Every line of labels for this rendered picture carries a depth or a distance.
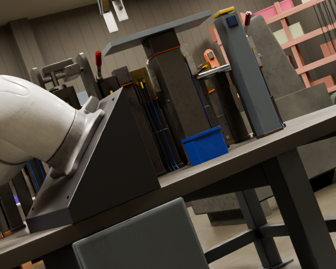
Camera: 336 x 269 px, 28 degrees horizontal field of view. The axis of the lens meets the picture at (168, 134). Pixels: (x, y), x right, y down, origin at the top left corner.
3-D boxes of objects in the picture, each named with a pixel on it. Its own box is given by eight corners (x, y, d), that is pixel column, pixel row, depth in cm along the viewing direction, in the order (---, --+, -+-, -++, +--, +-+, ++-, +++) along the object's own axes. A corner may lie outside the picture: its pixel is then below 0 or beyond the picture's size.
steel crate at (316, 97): (365, 171, 565) (330, 79, 567) (254, 224, 510) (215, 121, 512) (294, 184, 656) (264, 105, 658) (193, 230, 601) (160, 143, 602)
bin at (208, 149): (220, 155, 221) (209, 129, 221) (231, 151, 211) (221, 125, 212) (190, 166, 217) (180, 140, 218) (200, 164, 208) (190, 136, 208)
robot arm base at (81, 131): (113, 97, 164) (94, 85, 162) (73, 177, 158) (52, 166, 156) (90, 105, 181) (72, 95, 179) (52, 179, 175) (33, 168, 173)
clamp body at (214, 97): (239, 141, 295) (210, 64, 295) (252, 137, 282) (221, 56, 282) (222, 148, 292) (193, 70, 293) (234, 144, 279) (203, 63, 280)
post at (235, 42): (274, 132, 238) (230, 16, 239) (284, 129, 231) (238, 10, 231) (256, 139, 235) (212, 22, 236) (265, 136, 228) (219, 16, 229)
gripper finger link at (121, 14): (120, -1, 217) (120, -2, 217) (128, 19, 217) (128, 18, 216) (112, 1, 216) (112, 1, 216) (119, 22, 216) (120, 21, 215)
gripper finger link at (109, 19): (103, 14, 228) (103, 14, 229) (110, 33, 228) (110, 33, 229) (111, 11, 229) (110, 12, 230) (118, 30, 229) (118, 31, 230)
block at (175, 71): (213, 156, 230) (167, 34, 231) (222, 153, 223) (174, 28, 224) (188, 166, 227) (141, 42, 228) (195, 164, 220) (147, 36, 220)
